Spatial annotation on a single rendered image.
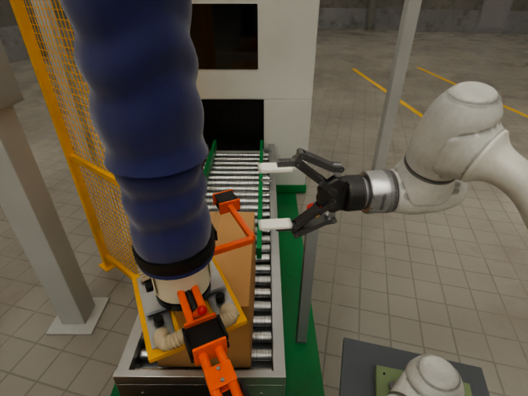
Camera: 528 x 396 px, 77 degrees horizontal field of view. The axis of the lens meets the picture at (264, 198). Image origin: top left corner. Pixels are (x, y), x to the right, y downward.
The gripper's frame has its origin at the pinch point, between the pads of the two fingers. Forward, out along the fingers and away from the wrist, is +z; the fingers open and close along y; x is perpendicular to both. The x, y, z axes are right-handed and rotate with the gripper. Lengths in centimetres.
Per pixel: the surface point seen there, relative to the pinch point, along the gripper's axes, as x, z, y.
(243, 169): 210, -4, 105
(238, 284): 36, 6, 63
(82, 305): 102, 110, 142
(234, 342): 25, 9, 84
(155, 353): 0, 30, 48
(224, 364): -12.8, 10.3, 35.7
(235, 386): -17.7, 8.0, 36.1
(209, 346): -8.7, 13.7, 34.6
